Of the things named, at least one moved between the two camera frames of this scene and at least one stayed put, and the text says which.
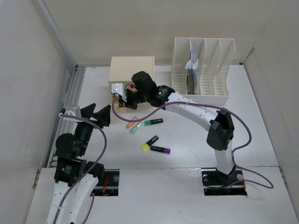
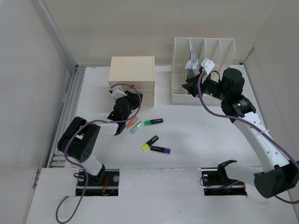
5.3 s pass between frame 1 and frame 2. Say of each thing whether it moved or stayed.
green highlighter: stayed
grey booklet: stayed
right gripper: moved
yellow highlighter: stayed
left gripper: moved
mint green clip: stayed
